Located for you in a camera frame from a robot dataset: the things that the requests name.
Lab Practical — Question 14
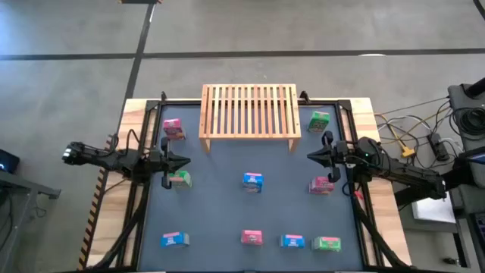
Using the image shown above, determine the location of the black stand beam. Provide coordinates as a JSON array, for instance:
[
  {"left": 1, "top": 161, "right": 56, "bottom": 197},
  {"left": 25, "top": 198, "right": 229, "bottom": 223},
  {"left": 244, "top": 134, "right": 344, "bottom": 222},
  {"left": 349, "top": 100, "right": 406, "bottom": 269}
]
[{"left": 393, "top": 158, "right": 485, "bottom": 208}]

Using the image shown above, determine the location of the black power strip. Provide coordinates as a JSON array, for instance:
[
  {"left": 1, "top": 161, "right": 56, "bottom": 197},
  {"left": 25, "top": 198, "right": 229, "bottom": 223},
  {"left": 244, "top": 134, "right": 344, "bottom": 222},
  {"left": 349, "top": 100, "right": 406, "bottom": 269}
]
[{"left": 427, "top": 132, "right": 450, "bottom": 161}]

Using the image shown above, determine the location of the white paper sheet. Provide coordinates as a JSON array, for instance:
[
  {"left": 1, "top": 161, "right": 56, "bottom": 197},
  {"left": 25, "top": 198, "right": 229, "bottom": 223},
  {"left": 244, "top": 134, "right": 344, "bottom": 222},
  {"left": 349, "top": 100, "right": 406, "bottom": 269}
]
[{"left": 411, "top": 191, "right": 458, "bottom": 224}]

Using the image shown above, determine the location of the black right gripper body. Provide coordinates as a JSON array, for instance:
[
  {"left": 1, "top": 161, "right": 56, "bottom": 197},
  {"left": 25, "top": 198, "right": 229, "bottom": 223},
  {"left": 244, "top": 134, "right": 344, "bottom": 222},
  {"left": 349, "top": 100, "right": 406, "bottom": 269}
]
[{"left": 321, "top": 130, "right": 360, "bottom": 184}]

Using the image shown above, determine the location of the grey equipment cart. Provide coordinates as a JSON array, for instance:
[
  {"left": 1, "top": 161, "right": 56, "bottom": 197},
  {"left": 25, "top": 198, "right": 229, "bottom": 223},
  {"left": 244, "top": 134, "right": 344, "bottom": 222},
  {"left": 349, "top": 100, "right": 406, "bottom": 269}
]
[{"left": 446, "top": 77, "right": 485, "bottom": 273}]

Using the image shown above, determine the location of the grey metal desk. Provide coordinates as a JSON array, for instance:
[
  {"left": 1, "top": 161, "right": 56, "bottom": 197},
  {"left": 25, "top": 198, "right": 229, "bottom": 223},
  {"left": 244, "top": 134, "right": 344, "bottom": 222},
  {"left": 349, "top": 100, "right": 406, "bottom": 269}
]
[{"left": 0, "top": 169, "right": 61, "bottom": 273}]

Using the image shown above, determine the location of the black metal table frame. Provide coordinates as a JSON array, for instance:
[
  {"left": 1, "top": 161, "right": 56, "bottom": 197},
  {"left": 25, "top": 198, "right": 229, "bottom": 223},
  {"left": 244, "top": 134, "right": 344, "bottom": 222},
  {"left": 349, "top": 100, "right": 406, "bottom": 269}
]
[{"left": 86, "top": 90, "right": 414, "bottom": 273}]

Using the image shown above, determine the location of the black device with blue light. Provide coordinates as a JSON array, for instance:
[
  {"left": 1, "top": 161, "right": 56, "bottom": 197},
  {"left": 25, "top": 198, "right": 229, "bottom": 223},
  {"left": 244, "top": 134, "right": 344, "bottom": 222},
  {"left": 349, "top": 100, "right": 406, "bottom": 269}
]
[{"left": 0, "top": 149, "right": 20, "bottom": 174}]

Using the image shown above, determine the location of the yellow-black hazard tape strip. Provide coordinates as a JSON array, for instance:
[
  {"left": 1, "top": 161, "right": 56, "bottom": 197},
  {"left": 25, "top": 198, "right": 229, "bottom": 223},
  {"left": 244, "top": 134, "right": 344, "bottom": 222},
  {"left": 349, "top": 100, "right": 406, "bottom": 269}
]
[{"left": 77, "top": 134, "right": 117, "bottom": 271}]

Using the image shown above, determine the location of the black cable coil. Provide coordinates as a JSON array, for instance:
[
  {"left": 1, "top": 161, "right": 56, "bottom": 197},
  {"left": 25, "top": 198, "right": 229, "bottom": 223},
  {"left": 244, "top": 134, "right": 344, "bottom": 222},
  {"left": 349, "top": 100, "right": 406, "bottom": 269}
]
[{"left": 450, "top": 108, "right": 485, "bottom": 137}]

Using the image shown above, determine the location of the yellow cable with plug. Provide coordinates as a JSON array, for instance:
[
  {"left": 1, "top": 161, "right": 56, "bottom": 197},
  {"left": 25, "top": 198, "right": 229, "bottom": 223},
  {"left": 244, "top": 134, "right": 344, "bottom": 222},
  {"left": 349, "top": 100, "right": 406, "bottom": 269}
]
[{"left": 386, "top": 124, "right": 416, "bottom": 158}]

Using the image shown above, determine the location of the wooden slatted shelf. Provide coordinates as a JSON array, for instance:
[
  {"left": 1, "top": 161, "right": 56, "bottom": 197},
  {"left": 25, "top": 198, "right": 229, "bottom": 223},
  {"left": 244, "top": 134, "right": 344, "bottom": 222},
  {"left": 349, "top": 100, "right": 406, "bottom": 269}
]
[{"left": 199, "top": 83, "right": 303, "bottom": 154}]

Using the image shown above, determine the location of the blue-grey table mat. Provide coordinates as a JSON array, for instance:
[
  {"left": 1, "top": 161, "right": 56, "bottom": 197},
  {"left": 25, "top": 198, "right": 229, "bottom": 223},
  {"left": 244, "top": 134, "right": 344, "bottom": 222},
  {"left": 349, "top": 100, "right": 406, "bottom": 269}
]
[{"left": 138, "top": 104, "right": 365, "bottom": 272}]

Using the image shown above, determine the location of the green Apple Jacks cereal box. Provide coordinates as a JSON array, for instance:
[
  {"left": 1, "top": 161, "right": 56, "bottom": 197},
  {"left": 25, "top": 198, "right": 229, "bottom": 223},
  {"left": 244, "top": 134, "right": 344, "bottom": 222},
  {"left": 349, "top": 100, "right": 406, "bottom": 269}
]
[
  {"left": 306, "top": 110, "right": 331, "bottom": 134},
  {"left": 311, "top": 236, "right": 342, "bottom": 253},
  {"left": 168, "top": 170, "right": 193, "bottom": 190}
]

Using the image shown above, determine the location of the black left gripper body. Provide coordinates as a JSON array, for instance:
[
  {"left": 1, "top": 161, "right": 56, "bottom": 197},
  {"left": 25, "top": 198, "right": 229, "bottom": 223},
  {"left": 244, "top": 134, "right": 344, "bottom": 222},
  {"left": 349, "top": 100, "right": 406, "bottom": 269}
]
[{"left": 149, "top": 136, "right": 175, "bottom": 190}]

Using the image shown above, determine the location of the blue Rice Krispies cereal box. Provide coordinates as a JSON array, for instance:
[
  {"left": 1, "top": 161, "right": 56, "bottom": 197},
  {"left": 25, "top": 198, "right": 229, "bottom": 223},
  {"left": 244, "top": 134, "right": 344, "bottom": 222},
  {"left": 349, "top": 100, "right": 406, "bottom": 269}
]
[
  {"left": 159, "top": 231, "right": 190, "bottom": 249},
  {"left": 280, "top": 234, "right": 306, "bottom": 249},
  {"left": 242, "top": 172, "right": 264, "bottom": 194}
]

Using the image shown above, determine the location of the pink Raisin Bran cereal box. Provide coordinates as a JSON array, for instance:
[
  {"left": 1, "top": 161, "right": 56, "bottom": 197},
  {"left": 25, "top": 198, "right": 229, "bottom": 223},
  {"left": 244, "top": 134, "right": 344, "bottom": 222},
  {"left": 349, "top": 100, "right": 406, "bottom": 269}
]
[
  {"left": 240, "top": 229, "right": 264, "bottom": 246},
  {"left": 308, "top": 175, "right": 336, "bottom": 196},
  {"left": 162, "top": 118, "right": 186, "bottom": 141}
]

